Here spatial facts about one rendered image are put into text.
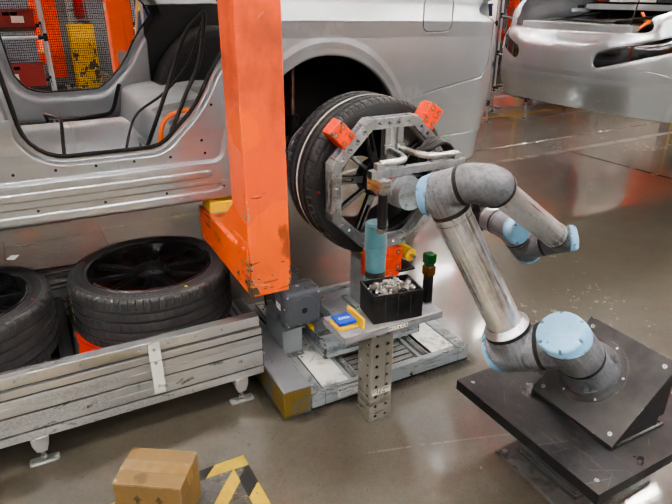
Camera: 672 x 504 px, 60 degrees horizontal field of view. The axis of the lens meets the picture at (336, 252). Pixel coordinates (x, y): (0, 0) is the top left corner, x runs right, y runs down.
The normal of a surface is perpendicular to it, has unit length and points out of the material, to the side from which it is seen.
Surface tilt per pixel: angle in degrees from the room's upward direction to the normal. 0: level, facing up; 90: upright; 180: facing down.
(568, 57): 86
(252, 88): 90
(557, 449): 0
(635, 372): 43
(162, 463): 0
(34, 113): 89
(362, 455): 0
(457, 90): 90
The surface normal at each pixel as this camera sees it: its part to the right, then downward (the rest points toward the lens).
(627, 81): -0.55, 0.35
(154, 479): 0.00, -0.91
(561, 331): -0.53, -0.55
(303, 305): 0.46, 0.36
